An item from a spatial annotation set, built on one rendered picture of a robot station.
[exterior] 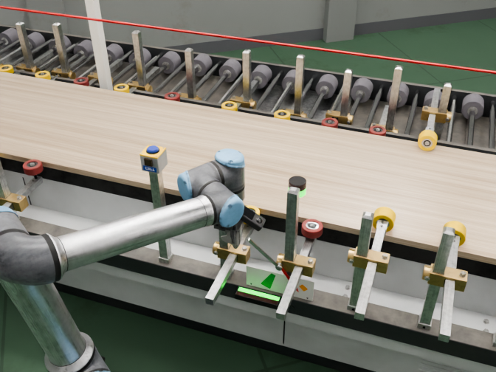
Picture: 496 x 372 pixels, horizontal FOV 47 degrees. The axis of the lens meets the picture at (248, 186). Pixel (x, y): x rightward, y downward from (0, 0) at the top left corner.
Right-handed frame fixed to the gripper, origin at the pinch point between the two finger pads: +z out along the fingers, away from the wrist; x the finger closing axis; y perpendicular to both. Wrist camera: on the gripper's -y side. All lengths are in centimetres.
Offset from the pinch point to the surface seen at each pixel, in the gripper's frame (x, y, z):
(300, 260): -11.6, -19.2, 11.1
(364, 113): -153, -19, 27
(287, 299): 6.9, -20.0, 12.2
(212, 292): 10.9, 5.4, 13.8
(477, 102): -159, -75, 13
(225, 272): 0.6, 4.8, 13.8
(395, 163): -80, -43, 8
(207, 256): -26, 24, 36
